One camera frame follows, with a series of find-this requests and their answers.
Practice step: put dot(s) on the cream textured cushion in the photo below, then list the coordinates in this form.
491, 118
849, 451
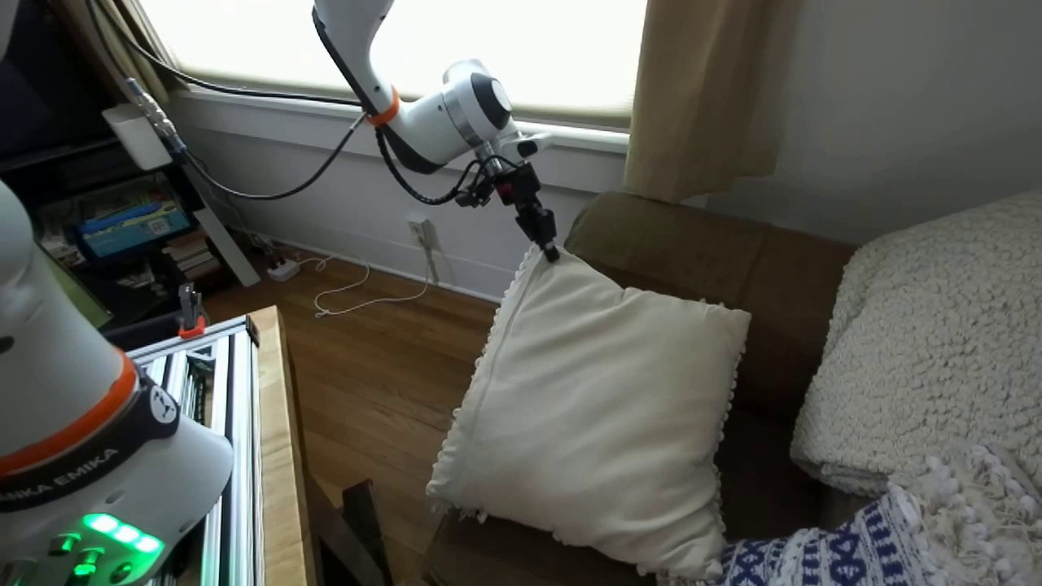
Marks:
947, 338

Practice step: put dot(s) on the green board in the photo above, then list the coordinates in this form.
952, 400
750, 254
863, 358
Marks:
84, 293

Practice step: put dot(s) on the stack of books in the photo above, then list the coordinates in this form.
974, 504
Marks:
194, 260

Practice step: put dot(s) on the window with white blind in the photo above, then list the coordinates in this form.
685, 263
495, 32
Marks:
564, 43

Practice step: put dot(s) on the red clamp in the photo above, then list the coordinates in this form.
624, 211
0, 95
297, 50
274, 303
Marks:
194, 310

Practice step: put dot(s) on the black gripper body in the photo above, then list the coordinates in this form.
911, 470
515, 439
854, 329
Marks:
523, 191

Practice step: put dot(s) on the blue box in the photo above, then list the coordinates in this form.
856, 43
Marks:
131, 226

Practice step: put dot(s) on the blue white patterned pillow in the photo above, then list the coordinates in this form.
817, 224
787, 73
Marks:
849, 555

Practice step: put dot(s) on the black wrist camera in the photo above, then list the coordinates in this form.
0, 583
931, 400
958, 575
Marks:
475, 186

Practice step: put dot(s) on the dark storage shelf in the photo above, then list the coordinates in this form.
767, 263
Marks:
54, 205

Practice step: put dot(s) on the plain cream pillow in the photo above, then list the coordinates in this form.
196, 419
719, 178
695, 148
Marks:
596, 413

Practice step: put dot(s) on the brown upholstered sofa chair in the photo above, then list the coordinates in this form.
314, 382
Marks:
782, 281

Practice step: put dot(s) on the narrow beige curtain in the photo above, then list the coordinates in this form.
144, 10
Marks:
109, 35

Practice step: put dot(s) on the white leaning board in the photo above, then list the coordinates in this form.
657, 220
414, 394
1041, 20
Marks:
230, 248

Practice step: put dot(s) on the white power strip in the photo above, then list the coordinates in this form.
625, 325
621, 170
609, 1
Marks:
286, 268

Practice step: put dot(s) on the wide beige curtain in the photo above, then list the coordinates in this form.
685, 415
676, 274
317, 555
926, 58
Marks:
706, 87

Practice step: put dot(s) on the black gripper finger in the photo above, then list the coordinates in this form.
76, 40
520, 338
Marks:
539, 240
553, 233

